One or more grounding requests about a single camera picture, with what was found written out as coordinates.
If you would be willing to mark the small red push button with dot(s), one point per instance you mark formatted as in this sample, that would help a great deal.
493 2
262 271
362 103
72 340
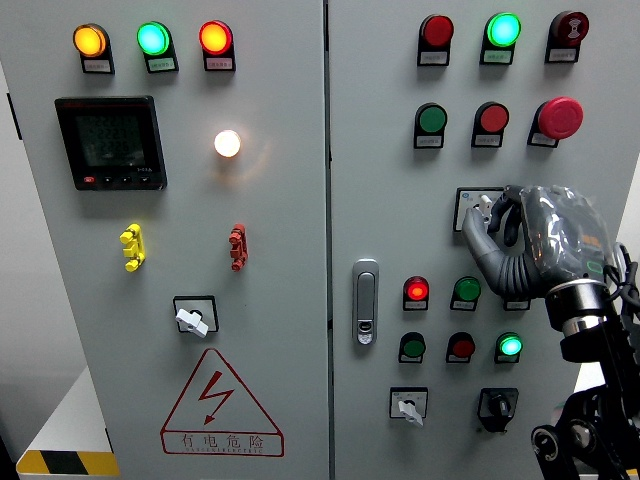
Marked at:
517 305
462 348

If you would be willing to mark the small green push button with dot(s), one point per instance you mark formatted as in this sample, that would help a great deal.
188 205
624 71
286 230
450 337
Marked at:
467 289
414 347

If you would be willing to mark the small green lit lamp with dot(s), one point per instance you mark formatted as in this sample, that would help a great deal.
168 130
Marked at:
509 346

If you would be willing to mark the large red stop button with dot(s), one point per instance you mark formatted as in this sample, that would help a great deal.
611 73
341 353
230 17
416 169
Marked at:
560 117

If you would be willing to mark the small red lit lamp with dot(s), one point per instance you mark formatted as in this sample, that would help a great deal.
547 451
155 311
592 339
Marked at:
417 290

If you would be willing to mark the pale grey cabinet door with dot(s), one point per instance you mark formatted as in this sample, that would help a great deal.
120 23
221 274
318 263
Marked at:
280 225
390 200

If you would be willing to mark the silver door lock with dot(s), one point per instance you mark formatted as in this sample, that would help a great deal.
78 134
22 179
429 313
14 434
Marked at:
365 300

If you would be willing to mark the dark red buzzer lamp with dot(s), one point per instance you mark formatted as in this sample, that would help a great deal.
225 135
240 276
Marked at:
570 27

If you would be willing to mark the red unlit round lamp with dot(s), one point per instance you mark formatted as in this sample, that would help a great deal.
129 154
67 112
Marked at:
437 31

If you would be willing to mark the white glowing lamp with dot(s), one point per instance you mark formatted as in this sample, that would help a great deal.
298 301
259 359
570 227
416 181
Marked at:
227 143

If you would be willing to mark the red warning triangle sticker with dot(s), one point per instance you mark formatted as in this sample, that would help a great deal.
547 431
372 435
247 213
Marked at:
222 415

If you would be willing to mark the orange-red lit lamp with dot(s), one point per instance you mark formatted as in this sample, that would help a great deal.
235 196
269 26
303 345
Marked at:
215 37

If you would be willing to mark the black display meter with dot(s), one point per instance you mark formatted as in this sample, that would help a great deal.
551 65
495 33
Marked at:
110 142

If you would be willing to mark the yellow round lamp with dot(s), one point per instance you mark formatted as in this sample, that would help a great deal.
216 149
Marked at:
90 41

